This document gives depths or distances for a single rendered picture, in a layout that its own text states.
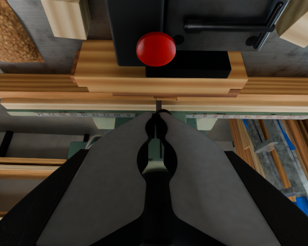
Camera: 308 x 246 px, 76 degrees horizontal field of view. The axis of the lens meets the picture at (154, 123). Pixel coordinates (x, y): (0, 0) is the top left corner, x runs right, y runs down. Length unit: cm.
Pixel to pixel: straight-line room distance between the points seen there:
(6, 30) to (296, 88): 45
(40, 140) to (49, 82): 267
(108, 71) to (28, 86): 17
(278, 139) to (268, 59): 83
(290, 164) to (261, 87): 79
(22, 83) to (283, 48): 42
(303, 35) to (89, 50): 26
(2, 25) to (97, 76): 14
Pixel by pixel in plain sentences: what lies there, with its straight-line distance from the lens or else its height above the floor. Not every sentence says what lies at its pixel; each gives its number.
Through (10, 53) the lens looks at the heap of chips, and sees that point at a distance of 37.
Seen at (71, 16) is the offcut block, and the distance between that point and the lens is 26.
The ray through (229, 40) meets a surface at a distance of 19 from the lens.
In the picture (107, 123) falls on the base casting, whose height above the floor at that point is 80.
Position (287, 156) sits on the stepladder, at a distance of 116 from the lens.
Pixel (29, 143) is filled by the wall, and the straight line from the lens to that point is 309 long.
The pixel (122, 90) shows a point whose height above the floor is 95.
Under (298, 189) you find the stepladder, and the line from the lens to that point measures 115.
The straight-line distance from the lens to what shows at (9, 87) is 41.
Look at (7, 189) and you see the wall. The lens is 299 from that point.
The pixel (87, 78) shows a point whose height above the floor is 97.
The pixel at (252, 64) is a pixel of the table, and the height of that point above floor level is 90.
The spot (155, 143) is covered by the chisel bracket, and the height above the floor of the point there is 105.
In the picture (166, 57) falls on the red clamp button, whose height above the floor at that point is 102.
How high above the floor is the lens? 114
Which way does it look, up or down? 28 degrees down
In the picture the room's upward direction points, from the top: 180 degrees counter-clockwise
